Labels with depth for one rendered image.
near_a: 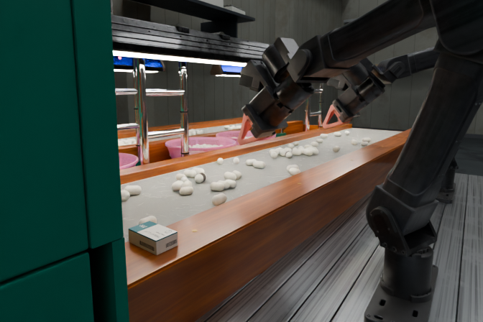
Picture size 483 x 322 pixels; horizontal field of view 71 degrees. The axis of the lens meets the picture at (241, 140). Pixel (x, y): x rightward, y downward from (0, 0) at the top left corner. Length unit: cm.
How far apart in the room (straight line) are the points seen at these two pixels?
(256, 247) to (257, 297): 7
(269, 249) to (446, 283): 28
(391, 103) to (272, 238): 774
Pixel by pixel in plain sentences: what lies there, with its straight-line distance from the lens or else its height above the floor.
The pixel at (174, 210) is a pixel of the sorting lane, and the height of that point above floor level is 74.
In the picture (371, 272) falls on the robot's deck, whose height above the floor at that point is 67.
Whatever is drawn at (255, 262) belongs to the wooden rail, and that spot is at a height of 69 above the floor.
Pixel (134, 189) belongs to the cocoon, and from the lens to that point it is 77.
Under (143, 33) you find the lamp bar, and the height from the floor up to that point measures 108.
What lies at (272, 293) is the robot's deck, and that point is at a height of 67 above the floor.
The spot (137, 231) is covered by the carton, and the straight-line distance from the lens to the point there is 48.
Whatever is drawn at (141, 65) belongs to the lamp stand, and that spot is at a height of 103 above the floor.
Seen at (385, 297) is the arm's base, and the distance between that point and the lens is 56.
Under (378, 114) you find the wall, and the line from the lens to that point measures 832.
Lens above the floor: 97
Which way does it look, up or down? 9 degrees down
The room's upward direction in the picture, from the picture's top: straight up
